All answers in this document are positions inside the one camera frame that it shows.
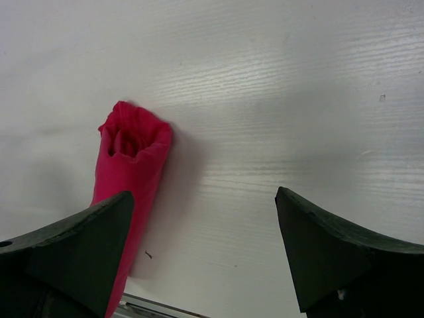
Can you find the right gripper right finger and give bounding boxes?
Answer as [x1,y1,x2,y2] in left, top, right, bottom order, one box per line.
[275,187,423,317]

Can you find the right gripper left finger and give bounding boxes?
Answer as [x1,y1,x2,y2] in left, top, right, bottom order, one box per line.
[1,191,134,317]

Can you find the pink t shirt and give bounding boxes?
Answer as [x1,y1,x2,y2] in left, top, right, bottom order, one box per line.
[91,101,173,317]

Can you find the aluminium mounting rail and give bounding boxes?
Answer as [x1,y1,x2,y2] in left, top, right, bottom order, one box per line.
[112,293,207,318]

